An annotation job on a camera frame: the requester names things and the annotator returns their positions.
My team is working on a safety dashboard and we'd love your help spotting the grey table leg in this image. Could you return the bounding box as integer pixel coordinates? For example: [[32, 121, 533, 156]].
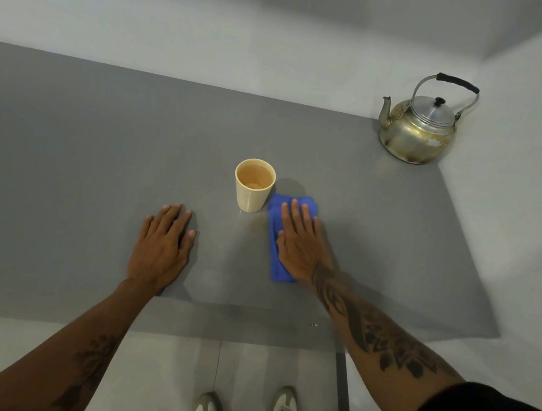
[[328, 351, 366, 411]]

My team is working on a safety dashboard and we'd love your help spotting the person's left forearm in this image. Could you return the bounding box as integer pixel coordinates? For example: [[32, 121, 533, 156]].
[[0, 262, 160, 411]]

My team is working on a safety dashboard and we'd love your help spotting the cream plastic cup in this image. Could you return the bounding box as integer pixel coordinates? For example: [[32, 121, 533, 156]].
[[230, 156, 278, 216]]

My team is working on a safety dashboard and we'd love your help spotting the blue cloth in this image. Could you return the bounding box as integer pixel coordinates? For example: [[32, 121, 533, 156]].
[[259, 192, 321, 286]]

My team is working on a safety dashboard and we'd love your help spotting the person's left hand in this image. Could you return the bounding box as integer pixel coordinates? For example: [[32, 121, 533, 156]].
[[124, 199, 200, 300]]

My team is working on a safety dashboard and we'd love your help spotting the person's right forearm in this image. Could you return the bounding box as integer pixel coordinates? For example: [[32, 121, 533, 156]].
[[294, 262, 478, 411]]

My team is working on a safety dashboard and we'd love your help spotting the person's right hand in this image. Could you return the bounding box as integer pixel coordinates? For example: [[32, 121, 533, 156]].
[[271, 197, 343, 288]]

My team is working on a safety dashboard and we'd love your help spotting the worn metal kettle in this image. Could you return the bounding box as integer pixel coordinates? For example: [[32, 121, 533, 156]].
[[374, 66, 482, 172]]

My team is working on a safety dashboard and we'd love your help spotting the silver kettle lid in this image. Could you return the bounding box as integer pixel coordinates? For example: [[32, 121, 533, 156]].
[[408, 93, 458, 129]]

